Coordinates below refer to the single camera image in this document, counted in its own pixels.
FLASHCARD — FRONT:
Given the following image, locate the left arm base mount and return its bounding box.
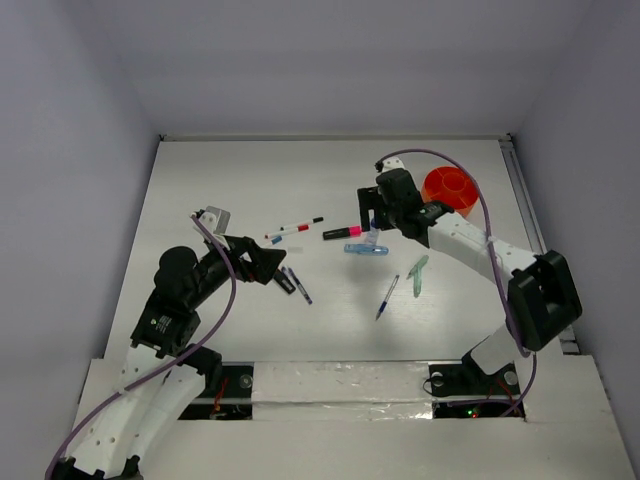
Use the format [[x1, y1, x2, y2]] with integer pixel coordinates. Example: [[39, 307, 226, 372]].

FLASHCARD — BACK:
[[179, 363, 254, 421]]

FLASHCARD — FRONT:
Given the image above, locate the orange round pen holder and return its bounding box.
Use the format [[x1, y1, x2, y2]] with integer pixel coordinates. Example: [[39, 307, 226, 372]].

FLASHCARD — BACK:
[[421, 166, 479, 217]]

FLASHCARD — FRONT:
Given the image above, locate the blue ballpoint pen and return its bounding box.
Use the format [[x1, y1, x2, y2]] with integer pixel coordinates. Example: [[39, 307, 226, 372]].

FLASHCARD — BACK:
[[375, 274, 400, 321]]

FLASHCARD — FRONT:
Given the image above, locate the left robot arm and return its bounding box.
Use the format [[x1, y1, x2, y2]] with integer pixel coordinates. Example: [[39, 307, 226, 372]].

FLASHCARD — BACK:
[[45, 236, 286, 479]]

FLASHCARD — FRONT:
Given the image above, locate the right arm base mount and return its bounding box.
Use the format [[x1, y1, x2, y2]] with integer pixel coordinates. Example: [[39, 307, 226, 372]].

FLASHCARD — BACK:
[[422, 354, 525, 419]]

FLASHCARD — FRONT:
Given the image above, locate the silver taped front rail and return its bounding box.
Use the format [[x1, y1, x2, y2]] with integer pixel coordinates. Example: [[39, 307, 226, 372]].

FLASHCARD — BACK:
[[251, 361, 433, 422]]

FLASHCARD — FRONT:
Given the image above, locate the pink black highlighter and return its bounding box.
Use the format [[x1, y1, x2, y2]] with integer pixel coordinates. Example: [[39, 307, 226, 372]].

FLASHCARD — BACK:
[[322, 226, 362, 241]]

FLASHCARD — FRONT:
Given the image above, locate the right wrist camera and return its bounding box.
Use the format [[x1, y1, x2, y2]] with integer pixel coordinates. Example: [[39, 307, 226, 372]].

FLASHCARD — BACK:
[[374, 156, 405, 174]]

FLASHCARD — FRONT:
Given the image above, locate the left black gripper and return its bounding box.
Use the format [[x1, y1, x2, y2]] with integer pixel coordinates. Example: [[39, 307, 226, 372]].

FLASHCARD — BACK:
[[188, 230, 286, 306]]

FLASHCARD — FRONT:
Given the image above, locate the blue cap glue bottle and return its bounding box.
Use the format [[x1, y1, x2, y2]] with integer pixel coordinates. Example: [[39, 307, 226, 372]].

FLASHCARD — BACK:
[[366, 218, 379, 245]]

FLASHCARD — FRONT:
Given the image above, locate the black cap white marker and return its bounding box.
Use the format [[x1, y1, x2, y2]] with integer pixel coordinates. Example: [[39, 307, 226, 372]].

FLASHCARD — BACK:
[[279, 216, 324, 231]]

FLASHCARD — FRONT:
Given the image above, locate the orange black highlighter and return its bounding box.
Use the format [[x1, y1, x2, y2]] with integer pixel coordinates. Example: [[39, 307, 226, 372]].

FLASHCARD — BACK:
[[273, 271, 296, 295]]

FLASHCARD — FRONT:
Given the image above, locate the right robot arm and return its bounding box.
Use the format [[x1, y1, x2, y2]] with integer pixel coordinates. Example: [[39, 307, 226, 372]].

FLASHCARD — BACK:
[[357, 168, 583, 392]]

